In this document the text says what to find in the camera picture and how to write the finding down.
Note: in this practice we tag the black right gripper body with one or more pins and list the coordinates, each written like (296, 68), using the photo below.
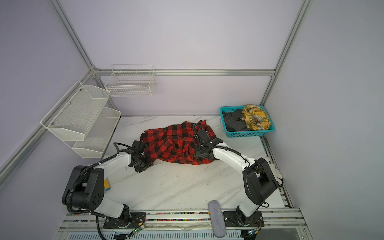
(198, 151)

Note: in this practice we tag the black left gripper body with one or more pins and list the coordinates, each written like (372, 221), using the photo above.
(144, 163)

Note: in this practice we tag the red black plaid shirt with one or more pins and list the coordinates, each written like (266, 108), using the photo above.
(176, 143)

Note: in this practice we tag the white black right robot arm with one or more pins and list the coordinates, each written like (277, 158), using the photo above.
(258, 179)

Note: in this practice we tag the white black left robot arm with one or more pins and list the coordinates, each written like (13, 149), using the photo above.
(85, 190)

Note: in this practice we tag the dark grey shirt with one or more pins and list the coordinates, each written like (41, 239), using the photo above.
(235, 122)

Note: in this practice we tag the yellow blue small bottle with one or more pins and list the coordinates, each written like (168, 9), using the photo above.
(107, 185)

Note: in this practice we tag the teal plastic basket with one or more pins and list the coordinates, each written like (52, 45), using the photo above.
(246, 133)

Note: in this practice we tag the white mesh lower shelf bin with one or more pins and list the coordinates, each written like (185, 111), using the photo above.
(97, 140)

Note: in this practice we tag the white mesh shelf bin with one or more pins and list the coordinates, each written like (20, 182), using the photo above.
(72, 118)
(97, 140)

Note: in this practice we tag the yellow plaid shirt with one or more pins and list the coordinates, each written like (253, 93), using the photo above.
(256, 118)

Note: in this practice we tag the grey foam microphone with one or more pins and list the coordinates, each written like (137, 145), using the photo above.
(217, 219)

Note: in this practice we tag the white work glove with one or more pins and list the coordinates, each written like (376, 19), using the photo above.
(277, 174)

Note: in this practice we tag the white mesh upper shelf bin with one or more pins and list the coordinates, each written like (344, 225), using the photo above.
(72, 118)

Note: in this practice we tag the white wire wall basket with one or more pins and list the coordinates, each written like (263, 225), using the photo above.
(131, 81)

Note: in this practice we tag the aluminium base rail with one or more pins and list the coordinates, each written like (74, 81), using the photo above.
(284, 224)

